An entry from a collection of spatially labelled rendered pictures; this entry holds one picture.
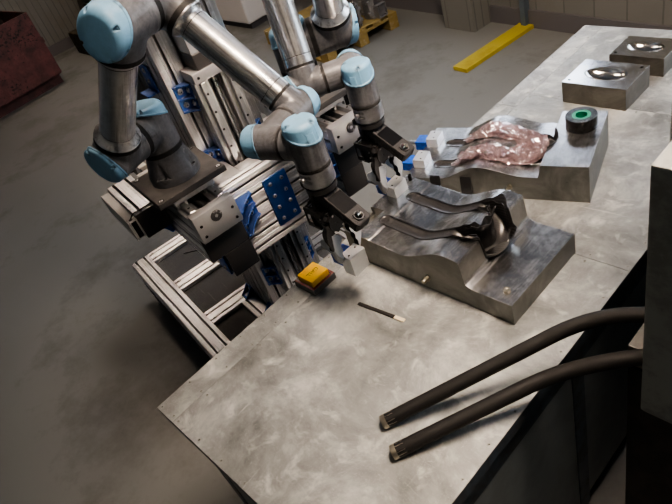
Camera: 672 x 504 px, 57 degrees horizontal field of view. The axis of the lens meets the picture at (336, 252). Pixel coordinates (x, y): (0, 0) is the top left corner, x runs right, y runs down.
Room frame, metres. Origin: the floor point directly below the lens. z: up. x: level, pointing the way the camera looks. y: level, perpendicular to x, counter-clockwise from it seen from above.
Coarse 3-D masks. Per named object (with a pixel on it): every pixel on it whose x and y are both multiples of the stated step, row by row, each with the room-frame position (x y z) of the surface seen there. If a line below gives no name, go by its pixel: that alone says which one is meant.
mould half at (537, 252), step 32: (448, 192) 1.30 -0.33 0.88; (512, 192) 1.14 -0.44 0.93; (416, 224) 1.22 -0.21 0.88; (448, 224) 1.16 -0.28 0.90; (480, 224) 1.08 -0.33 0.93; (544, 224) 1.08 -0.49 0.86; (384, 256) 1.19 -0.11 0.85; (416, 256) 1.09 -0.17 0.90; (448, 256) 1.01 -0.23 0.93; (480, 256) 1.02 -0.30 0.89; (512, 256) 1.02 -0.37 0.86; (544, 256) 0.98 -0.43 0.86; (448, 288) 1.02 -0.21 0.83; (480, 288) 0.96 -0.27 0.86; (512, 288) 0.93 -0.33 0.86; (544, 288) 0.94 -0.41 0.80; (512, 320) 0.88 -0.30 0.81
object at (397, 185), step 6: (366, 180) 1.47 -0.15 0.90; (390, 180) 1.39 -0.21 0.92; (396, 180) 1.38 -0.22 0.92; (402, 180) 1.37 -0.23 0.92; (390, 186) 1.37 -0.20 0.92; (396, 186) 1.36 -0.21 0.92; (402, 186) 1.37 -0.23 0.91; (378, 192) 1.42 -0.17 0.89; (390, 192) 1.37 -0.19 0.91; (396, 192) 1.36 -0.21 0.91; (402, 192) 1.37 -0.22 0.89; (396, 198) 1.35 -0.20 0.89
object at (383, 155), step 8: (352, 120) 1.43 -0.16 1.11; (384, 120) 1.39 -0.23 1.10; (360, 128) 1.39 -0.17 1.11; (368, 128) 1.37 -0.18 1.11; (360, 136) 1.42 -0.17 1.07; (368, 136) 1.40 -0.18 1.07; (360, 144) 1.41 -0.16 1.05; (368, 144) 1.39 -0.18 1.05; (376, 144) 1.38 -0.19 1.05; (360, 152) 1.43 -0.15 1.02; (368, 152) 1.39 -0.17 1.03; (376, 152) 1.36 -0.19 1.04; (384, 152) 1.37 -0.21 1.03; (368, 160) 1.40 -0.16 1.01; (384, 160) 1.37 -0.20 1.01
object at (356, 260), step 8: (344, 248) 1.16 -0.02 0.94; (352, 248) 1.13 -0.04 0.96; (360, 248) 1.12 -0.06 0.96; (344, 256) 1.12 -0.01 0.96; (352, 256) 1.11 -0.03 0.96; (360, 256) 1.11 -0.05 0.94; (344, 264) 1.12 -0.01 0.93; (352, 264) 1.10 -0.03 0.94; (360, 264) 1.11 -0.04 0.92; (368, 264) 1.12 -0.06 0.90; (352, 272) 1.10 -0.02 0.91; (360, 272) 1.10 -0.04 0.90
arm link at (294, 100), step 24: (168, 0) 1.41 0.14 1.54; (192, 0) 1.43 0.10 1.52; (168, 24) 1.41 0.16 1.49; (192, 24) 1.40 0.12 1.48; (216, 24) 1.41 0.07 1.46; (216, 48) 1.37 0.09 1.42; (240, 48) 1.37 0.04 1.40; (240, 72) 1.34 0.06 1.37; (264, 72) 1.33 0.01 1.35; (264, 96) 1.31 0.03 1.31; (288, 96) 1.29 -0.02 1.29; (312, 96) 1.31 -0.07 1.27
